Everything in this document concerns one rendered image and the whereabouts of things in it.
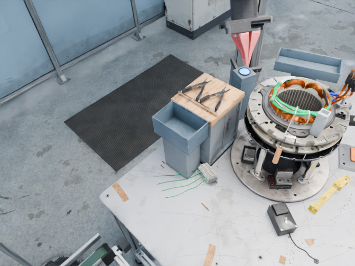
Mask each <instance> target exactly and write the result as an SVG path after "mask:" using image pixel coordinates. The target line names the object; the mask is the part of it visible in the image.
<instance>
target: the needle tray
mask: <svg viewBox="0 0 355 266"><path fill-rule="evenodd" d="M342 62H343V59H341V58H335V57H331V56H326V55H320V54H315V53H310V52H304V51H298V50H293V49H287V48H284V47H280V50H279V52H278V55H277V58H276V60H275V64H274V68H273V70H276V71H280V72H285V73H290V74H291V76H295V77H303V78H308V79H312V80H315V81H316V79H318V80H323V81H327V82H332V83H337V82H338V80H339V77H340V75H341V70H342Z"/></svg>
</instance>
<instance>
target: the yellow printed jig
mask: <svg viewBox="0 0 355 266"><path fill-rule="evenodd" d="M351 179H352V178H350V177H349V176H347V175H344V176H343V177H342V178H341V177H339V178H338V179H337V180H336V181H335V182H334V183H333V185H332V186H331V187H330V188H329V189H328V190H327V191H326V192H325V193H324V195H323V196H322V197H321V198H320V199H319V200H318V201H317V202H316V203H315V204H314V203H312V204H311V205H310V206H309V207H308V210H309V211H311V212H312V213H313V214H316V213H317V212H318V210H319V209H320V208H321V207H322V206H323V205H324V204H325V202H326V201H327V200H328V199H329V198H330V197H331V196H332V194H333V193H334V192H335V191H336V190H338V191H340V190H341V189H342V187H343V186H344V185H345V186H346V185H347V183H348V182H349V181H350V180H351Z"/></svg>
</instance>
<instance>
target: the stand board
mask: <svg viewBox="0 0 355 266"><path fill-rule="evenodd" d="M206 78H208V79H207V80H206V81H207V82H208V81H210V80H212V81H210V82H209V83H207V84H206V85H205V89H204V91H203V94H202V96H201V98H202V97H205V96H207V95H211V94H214V93H217V92H220V91H222V89H223V88H224V87H226V88H225V90H228V89H230V90H229V91H228V92H226V93H224V96H225V99H224V100H222V102H221V105H220V107H219V109H218V110H217V113H218V115H217V116H216V115H214V114H212V113H210V112H209V111H207V110H205V109H203V108H202V107H200V106H198V105H197V104H195V103H193V102H191V101H190V100H188V99H186V98H185V97H183V96H181V95H179V93H178V94H176V95H175V96H174V97H173V98H171V101H172V100H173V101H175V102H177V103H178V104H180V105H182V106H184V107H185V108H187V109H189V110H190V111H192V112H194V113H195V114H197V115H198V116H200V117H202V118H203V119H205V120H207V121H208V122H209V127H212V126H214V125H215V124H216V123H217V122H218V121H219V120H220V119H221V118H222V117H223V116H224V115H225V114H226V113H227V112H229V111H230V110H231V109H232V108H233V107H234V106H235V105H236V104H237V103H238V102H239V101H240V100H241V99H242V98H244V96H245V92H243V91H241V90H239V89H237V88H235V87H233V86H231V85H229V84H227V83H225V82H223V81H221V80H219V79H217V78H215V77H213V76H211V75H209V74H207V73H204V74H202V75H201V76H199V77H198V78H197V79H196V80H194V81H193V82H192V83H190V84H189V85H188V86H193V85H195V84H198V82H200V83H201V82H203V81H204V80H205V79H206ZM188 86H187V87H188ZM201 89H202V88H200V87H197V88H192V90H190V91H188V92H186V93H184V94H186V95H187V96H189V97H191V98H193V99H194V100H196V97H197V96H198V94H199V93H200V91H201ZM219 100H220V98H218V97H217V96H215V97H211V98H210V99H208V100H206V101H204V102H202V104H203V105H205V106H207V107H209V108H210V109H212V110H215V107H216V105H217V103H218V102H219Z"/></svg>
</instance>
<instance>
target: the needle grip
mask: <svg viewBox="0 0 355 266"><path fill-rule="evenodd" d="M282 150H283V148H279V146H278V147H277V149H276V152H275V155H274V158H273V161H272V162H273V163H274V164H277V163H278V160H279V158H280V155H281V153H282Z"/></svg>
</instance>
